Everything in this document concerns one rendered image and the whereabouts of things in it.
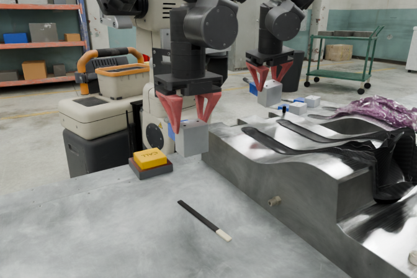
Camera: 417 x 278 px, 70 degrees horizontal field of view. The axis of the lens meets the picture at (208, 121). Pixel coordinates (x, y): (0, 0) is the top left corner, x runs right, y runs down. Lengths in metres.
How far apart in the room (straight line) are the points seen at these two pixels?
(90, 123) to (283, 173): 0.84
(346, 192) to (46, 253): 0.45
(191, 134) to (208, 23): 0.20
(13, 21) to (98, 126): 4.81
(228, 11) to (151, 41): 0.66
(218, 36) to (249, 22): 6.21
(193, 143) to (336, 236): 0.26
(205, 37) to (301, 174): 0.25
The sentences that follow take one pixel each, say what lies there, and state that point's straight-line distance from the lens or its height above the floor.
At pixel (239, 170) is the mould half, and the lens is 0.61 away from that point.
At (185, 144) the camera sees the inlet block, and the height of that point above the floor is 0.93.
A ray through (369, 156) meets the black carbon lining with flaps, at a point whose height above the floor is 0.95.
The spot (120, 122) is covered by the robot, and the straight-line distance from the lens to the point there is 1.25.
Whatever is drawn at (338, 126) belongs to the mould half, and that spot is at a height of 0.87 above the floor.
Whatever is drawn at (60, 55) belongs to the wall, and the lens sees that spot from 5.95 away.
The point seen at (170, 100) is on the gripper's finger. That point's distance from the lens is 0.47.
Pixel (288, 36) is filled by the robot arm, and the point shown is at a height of 1.10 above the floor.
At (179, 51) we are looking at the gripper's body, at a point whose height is 1.09.
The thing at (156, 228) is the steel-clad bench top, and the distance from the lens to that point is 0.54.
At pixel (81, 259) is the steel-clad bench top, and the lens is 0.52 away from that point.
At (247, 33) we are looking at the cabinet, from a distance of 6.62.
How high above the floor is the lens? 1.14
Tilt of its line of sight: 20 degrees down
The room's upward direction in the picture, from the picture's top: straight up
